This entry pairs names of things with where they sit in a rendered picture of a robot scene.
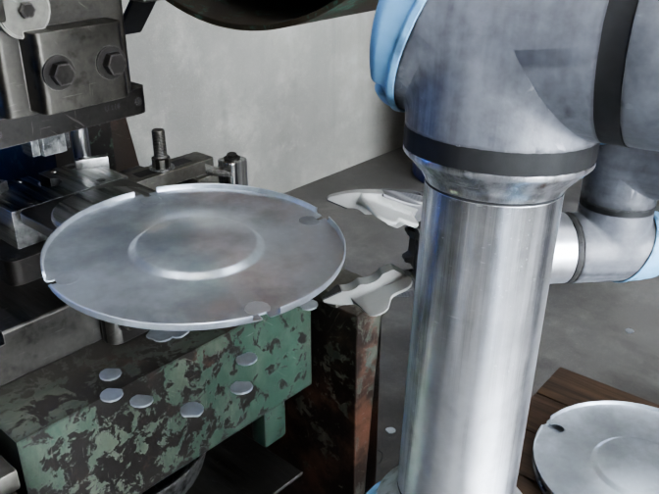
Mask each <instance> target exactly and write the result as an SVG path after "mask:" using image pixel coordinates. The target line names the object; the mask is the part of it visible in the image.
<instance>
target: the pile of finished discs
mask: <svg viewBox="0 0 659 494"><path fill-rule="evenodd" d="M532 468H533V473H534V476H535V479H536V482H537V484H538V486H539V488H540V490H541V492H542V493H543V494H659V408H655V407H651V406H647V405H643V404H639V403H633V402H625V401H608V400H607V401H590V402H584V403H579V404H576V405H572V406H569V407H567V408H564V409H562V410H560V411H558V412H556V413H554V414H553V415H551V416H550V420H548V421H547V423H546V424H542V425H541V426H540V428H539V429H538V431H537V433H536V435H535V438H534V441H533V447H532Z"/></svg>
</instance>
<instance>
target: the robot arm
mask: <svg viewBox="0 0 659 494"><path fill-rule="evenodd" d="M370 71H371V78H372V80H373V82H375V83H376V85H375V91H376V93H377V95H378V96H379V98H380V99H381V101H382V102H383V103H384V104H386V105H388V106H389V107H390V108H391V109H392V110H394V111H396V112H401V113H405V124H404V136H403V150H404V152H405V153H406V155H407V156H408V157H409V158H410V159H411V160H412V161H413V162H414V163H415V164H416V165H417V167H418V168H419V169H420V170H421V171H422V173H423V175H424V177H425V183H424V190H422V191H416V190H410V189H390V188H383V189H355V190H346V191H341V192H337V193H333V194H330V195H329V196H328V197H327V201H328V202H331V203H333V204H335V205H337V206H339V207H342V208H344V209H347V208H354V209H358V210H360V211H361V212H363V213H364V214H365V215H374V216H375V217H377V218H378V219H380V220H381V221H383V222H386V223H387V224H388V225H391V226H393V227H396V228H398V227H400V226H402V225H404V224H407V225H408V226H405V231H406V233H407V235H408V236H409V246H408V251H406V252H404V253H403V254H402V258H403V260H404V261H405V263H409V264H411V266H412V268H411V269H406V270H402V269H400V268H399V267H397V266H395V265H393V264H386V265H384V266H382V267H380V268H379V269H378V270H377V271H376V272H375V273H373V274H372V275H370V276H367V277H357V278H356V279H355V280H353V281H352V282H350V283H347V284H340V285H339V284H337V285H336V286H335V287H333V288H332V289H331V290H330V291H329V292H327V293H326V294H325V295H324V296H322V299H323V301H324V303H329V304H335V305H353V304H354V305H357V306H359V307H360V308H361V309H362V310H363V311H364V312H365V313H367V314H368V315H369V316H371V317H376V316H380V315H382V314H384V313H385V312H386V311H387V310H388V308H389V305H390V301H391V299H392V298H393V297H409V296H414V304H413V315H412V325H411V336H410V347H409V358H408V369H407V379H406V389H405V400H404V413H403V423H402V434H401V445H400V456H399V466H397V467H396V468H394V469H392V470H391V471H390V472H389V473H388V474H387V475H386V476H385V477H384V478H383V479H382V481H380V482H378V483H377V484H375V485H374V486H373V487H372V488H371V489H370V490H369V491H368V492H367V493H366V494H523V493H522V492H521V491H520V490H519V489H518V488H517V486H516V485H517V479H518V473H519V467H520V461H521V456H522V450H523V444H524V438H525V431H526V425H527V419H528V413H529V407H530V401H531V396H532V385H533V379H534V373H535V367H536V361H537V354H538V348H539V342H540V336H541V331H542V325H543V319H544V313H545V307H546V301H547V295H548V289H549V284H552V283H581V282H604V281H613V282H627V281H632V280H643V279H646V278H652V277H655V276H657V275H659V212H656V211H655V209H656V204H657V200H659V0H379V3H378V5H377V9H376V13H375V17H374V22H373V27H372V34H371V42H370ZM581 178H582V179H583V183H582V189H581V196H580V200H579V205H578V210H577V211H576V212H562V205H563V199H564V193H565V191H566V190H567V189H568V187H570V186H571V185H573V184H574V183H576V182H577V181H578V180H580V179H581Z"/></svg>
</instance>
